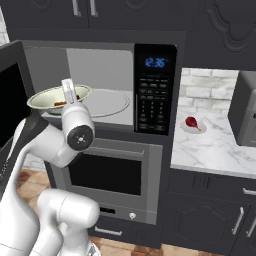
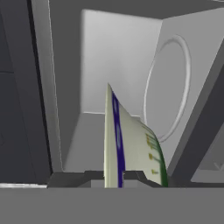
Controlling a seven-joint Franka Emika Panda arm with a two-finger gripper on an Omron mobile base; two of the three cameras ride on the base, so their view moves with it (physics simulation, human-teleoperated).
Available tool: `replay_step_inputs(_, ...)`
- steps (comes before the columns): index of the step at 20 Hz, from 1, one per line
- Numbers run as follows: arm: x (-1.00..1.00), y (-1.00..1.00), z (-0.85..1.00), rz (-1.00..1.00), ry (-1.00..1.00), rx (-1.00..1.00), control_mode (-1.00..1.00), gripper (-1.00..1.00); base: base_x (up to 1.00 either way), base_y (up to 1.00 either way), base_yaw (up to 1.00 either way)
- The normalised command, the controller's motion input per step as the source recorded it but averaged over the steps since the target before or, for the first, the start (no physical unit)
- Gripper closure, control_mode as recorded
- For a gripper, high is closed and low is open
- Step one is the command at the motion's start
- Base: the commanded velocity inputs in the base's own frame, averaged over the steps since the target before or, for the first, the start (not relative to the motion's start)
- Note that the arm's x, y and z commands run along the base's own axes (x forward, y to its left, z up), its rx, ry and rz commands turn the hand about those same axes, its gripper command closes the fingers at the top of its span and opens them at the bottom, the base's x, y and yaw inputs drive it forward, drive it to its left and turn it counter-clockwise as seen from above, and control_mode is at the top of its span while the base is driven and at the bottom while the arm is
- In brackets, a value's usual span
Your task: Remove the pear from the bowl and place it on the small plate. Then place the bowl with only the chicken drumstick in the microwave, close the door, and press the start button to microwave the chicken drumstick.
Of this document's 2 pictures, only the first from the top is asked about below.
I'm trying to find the silver lower cupboard handle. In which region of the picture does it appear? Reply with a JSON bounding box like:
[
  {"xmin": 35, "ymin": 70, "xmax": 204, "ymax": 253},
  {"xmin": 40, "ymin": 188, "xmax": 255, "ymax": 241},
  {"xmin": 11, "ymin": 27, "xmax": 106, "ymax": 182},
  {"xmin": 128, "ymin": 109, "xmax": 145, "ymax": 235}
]
[
  {"xmin": 231, "ymin": 206, "xmax": 245, "ymax": 236},
  {"xmin": 245, "ymin": 215, "xmax": 256, "ymax": 239}
]

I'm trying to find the dark cupboard door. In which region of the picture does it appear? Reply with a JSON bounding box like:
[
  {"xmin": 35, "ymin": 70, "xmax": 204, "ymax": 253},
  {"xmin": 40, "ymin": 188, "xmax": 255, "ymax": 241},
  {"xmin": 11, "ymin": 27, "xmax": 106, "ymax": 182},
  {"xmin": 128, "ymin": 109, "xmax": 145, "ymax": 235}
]
[
  {"xmin": 229, "ymin": 203, "xmax": 256, "ymax": 256},
  {"xmin": 0, "ymin": 0, "xmax": 90, "ymax": 30},
  {"xmin": 87, "ymin": 0, "xmax": 188, "ymax": 32},
  {"xmin": 161, "ymin": 192, "xmax": 252, "ymax": 256}
]

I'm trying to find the grey microwave turntable plate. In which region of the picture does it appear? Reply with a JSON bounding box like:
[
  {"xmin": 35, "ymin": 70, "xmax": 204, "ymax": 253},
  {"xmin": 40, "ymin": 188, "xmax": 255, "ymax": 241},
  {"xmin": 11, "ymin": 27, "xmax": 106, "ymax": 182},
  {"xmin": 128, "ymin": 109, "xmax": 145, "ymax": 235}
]
[{"xmin": 78, "ymin": 88, "xmax": 132, "ymax": 119}]

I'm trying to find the grey oven door handle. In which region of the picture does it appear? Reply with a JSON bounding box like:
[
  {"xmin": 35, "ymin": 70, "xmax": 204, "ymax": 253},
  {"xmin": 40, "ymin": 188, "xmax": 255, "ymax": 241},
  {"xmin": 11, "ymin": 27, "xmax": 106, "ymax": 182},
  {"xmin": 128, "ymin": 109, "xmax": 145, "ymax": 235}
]
[{"xmin": 87, "ymin": 145, "xmax": 146, "ymax": 158}]

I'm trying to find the pale green bowl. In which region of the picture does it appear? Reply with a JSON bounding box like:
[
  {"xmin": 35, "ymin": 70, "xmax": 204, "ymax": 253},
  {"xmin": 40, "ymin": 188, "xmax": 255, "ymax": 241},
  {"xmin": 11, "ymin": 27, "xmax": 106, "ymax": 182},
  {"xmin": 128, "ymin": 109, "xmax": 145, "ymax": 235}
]
[{"xmin": 26, "ymin": 83, "xmax": 94, "ymax": 116}]

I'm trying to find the small white plate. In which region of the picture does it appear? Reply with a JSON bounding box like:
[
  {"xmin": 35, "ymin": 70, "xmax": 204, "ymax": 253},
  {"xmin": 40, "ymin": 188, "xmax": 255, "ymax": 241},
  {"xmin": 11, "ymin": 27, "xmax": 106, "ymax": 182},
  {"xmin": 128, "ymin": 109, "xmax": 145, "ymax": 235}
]
[{"xmin": 179, "ymin": 118, "xmax": 208, "ymax": 135}]

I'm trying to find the dark lower cupboard door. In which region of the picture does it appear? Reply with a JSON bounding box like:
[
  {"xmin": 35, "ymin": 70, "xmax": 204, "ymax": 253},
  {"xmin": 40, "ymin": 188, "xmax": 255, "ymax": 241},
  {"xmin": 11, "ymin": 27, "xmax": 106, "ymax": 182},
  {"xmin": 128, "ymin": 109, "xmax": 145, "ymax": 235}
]
[
  {"xmin": 229, "ymin": 203, "xmax": 256, "ymax": 256},
  {"xmin": 161, "ymin": 192, "xmax": 252, "ymax": 256}
]

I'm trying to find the dark upper cupboard door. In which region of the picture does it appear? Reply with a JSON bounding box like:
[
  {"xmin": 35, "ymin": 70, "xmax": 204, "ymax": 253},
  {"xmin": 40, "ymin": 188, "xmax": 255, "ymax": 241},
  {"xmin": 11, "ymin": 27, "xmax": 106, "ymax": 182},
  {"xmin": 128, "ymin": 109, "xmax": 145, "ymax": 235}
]
[
  {"xmin": 0, "ymin": 0, "xmax": 90, "ymax": 30},
  {"xmin": 87, "ymin": 0, "xmax": 188, "ymax": 32}
]

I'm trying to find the grey toaster oven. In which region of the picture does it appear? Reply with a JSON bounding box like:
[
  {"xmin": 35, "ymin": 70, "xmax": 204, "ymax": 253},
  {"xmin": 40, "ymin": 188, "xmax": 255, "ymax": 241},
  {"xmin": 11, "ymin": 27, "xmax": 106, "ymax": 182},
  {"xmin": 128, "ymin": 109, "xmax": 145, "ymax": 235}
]
[{"xmin": 227, "ymin": 70, "xmax": 256, "ymax": 148}]

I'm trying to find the black microwave door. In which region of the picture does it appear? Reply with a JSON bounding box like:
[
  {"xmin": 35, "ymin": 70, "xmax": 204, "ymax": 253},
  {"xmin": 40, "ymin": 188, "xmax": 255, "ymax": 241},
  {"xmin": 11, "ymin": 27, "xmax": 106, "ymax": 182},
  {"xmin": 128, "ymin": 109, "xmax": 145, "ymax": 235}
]
[{"xmin": 0, "ymin": 40, "xmax": 50, "ymax": 202}]

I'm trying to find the dark drawer front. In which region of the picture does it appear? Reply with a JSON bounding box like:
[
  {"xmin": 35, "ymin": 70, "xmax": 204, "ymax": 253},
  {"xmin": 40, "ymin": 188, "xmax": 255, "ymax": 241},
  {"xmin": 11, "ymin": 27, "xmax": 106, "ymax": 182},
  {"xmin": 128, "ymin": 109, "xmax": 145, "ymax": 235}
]
[{"xmin": 167, "ymin": 169, "xmax": 256, "ymax": 205}]

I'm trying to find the silver cupboard handle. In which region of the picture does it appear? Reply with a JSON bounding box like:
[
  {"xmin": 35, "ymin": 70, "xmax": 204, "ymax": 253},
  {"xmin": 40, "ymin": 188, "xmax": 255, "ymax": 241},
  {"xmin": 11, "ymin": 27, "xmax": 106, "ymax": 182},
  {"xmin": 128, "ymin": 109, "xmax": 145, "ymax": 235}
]
[
  {"xmin": 231, "ymin": 206, "xmax": 245, "ymax": 236},
  {"xmin": 87, "ymin": 0, "xmax": 100, "ymax": 18},
  {"xmin": 245, "ymin": 215, "xmax": 256, "ymax": 239},
  {"xmin": 71, "ymin": 0, "xmax": 82, "ymax": 18}
]

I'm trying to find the red pear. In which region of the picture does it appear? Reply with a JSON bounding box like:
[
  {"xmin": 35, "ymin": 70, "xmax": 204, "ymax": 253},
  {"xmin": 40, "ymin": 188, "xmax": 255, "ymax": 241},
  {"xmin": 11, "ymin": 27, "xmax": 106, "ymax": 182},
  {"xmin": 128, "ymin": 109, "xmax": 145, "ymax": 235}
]
[{"xmin": 185, "ymin": 116, "xmax": 202, "ymax": 132}]

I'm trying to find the grey built-in oven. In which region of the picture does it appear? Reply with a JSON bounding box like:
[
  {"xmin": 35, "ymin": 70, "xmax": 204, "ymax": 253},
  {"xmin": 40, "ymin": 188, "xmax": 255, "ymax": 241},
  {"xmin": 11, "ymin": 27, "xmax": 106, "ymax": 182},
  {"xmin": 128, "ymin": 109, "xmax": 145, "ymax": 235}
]
[{"xmin": 44, "ymin": 132, "xmax": 164, "ymax": 226}]

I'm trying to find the dark ornate upper cupboard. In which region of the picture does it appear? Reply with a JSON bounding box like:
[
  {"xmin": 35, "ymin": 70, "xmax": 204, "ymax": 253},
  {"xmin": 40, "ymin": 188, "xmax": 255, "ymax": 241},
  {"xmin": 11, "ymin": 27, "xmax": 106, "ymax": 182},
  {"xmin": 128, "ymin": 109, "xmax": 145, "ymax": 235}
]
[{"xmin": 183, "ymin": 0, "xmax": 256, "ymax": 72}]

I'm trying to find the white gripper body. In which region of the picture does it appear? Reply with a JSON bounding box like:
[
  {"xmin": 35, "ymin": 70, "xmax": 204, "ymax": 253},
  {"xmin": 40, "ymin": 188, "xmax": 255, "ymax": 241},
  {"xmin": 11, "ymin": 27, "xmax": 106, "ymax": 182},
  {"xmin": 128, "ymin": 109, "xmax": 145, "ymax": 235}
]
[{"xmin": 61, "ymin": 78, "xmax": 79, "ymax": 105}]

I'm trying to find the black built-in microwave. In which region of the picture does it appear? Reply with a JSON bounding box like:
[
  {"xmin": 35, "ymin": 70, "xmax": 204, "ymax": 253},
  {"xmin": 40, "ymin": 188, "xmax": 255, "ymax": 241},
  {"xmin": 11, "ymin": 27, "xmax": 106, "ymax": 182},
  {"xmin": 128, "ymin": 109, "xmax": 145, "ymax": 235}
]
[{"xmin": 19, "ymin": 39, "xmax": 178, "ymax": 137}]

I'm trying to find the silver drawer handle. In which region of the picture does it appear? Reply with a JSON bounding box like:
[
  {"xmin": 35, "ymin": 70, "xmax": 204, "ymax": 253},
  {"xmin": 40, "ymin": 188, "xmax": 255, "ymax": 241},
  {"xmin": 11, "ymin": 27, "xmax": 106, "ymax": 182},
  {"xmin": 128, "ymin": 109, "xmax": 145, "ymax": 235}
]
[
  {"xmin": 93, "ymin": 226, "xmax": 124, "ymax": 237},
  {"xmin": 242, "ymin": 187, "xmax": 256, "ymax": 197}
]

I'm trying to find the silver upper cupboard handle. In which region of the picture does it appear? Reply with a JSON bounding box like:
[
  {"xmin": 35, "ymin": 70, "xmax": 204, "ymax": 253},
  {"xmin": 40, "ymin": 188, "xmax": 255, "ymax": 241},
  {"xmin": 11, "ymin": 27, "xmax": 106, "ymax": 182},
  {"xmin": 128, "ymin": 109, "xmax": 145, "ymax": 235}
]
[
  {"xmin": 87, "ymin": 0, "xmax": 100, "ymax": 18},
  {"xmin": 71, "ymin": 0, "xmax": 82, "ymax": 18}
]

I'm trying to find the brown chicken drumstick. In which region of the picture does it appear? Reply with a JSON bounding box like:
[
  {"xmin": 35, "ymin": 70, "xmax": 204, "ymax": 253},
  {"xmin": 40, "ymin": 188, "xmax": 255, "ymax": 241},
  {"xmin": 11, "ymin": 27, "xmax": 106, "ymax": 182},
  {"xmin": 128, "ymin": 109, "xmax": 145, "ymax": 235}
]
[{"xmin": 53, "ymin": 95, "xmax": 81, "ymax": 107}]

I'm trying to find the dark drawer under oven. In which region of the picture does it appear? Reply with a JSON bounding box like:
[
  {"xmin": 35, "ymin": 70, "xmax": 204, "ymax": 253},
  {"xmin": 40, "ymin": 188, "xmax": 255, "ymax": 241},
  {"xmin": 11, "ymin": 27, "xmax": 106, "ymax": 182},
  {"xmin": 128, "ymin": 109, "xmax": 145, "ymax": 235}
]
[{"xmin": 88, "ymin": 215, "xmax": 164, "ymax": 250}]

